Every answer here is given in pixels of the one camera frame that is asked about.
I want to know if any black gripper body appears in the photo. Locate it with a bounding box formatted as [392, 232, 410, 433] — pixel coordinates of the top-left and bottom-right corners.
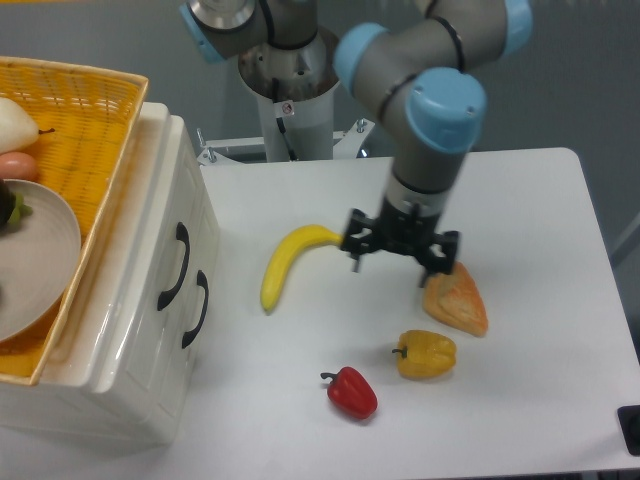
[374, 198, 441, 260]

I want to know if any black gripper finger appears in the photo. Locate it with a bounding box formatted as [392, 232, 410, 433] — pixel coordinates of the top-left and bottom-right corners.
[418, 230, 460, 288]
[340, 209, 383, 273]

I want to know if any white drawer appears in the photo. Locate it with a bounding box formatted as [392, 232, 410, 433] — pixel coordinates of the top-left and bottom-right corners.
[158, 190, 218, 443]
[94, 114, 209, 396]

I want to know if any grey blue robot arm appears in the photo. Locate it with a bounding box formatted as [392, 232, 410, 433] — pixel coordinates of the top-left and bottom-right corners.
[179, 1, 533, 275]

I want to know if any white drawer cabinet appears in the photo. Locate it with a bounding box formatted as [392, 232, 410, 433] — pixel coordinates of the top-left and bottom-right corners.
[0, 102, 221, 448]

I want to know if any yellow banana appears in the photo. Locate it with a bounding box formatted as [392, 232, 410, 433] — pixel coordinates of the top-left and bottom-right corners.
[259, 224, 343, 315]

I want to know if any golden pastry turnover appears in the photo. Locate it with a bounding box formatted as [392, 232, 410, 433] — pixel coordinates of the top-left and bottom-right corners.
[422, 261, 489, 337]

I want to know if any yellow bell pepper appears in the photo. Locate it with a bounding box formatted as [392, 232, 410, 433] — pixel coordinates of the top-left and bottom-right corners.
[392, 330, 457, 379]

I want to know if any red bell pepper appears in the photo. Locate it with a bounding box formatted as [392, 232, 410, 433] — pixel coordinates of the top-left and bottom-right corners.
[320, 366, 378, 420]

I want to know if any black device at edge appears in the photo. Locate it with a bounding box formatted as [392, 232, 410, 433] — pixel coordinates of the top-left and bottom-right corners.
[617, 405, 640, 457]

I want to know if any yellow woven basket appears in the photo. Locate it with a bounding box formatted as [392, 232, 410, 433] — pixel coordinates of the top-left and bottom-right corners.
[1, 56, 149, 386]

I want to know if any grey ceramic plate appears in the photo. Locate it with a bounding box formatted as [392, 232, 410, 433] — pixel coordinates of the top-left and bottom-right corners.
[1, 180, 81, 340]

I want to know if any dark purple eggplant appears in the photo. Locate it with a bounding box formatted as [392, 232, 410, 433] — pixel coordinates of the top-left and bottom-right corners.
[0, 180, 33, 228]

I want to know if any pink sausage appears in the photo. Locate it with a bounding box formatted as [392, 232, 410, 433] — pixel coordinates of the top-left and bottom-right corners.
[0, 152, 39, 181]

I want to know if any white pear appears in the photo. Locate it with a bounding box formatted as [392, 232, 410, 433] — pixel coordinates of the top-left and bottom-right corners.
[0, 98, 55, 154]

